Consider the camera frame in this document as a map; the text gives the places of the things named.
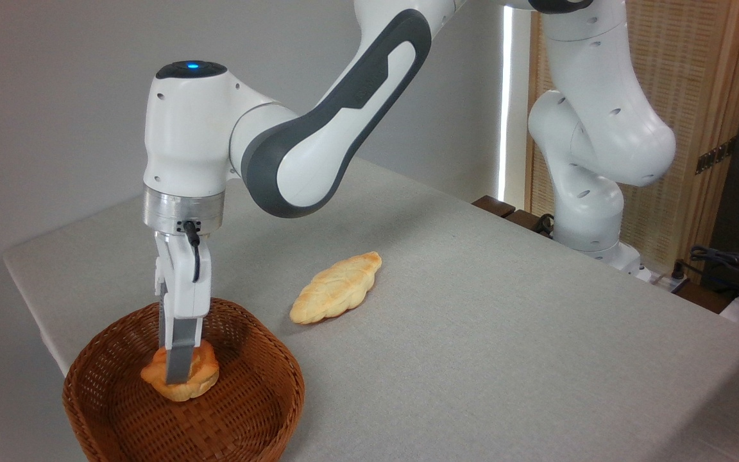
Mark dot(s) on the black metal screen hinge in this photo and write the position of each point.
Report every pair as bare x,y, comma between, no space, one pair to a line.
716,155

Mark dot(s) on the round golden bread roll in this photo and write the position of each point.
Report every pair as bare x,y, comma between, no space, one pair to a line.
204,378

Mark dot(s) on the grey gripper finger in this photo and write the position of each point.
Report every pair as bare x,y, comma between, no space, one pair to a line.
163,327
183,353

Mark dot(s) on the wooden folding screen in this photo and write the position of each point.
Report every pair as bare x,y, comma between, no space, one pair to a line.
696,64

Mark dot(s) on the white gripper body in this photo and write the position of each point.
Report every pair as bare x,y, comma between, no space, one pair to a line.
183,282

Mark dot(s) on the brown wicker basket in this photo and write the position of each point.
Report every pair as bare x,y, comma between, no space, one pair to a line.
235,417

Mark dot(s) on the dark brown wooden base board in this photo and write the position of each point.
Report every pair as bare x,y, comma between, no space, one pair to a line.
494,205

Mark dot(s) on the long leaf-shaped bread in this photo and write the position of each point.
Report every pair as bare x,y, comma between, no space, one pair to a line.
337,289

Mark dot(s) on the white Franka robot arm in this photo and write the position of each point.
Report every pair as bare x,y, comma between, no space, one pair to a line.
318,141

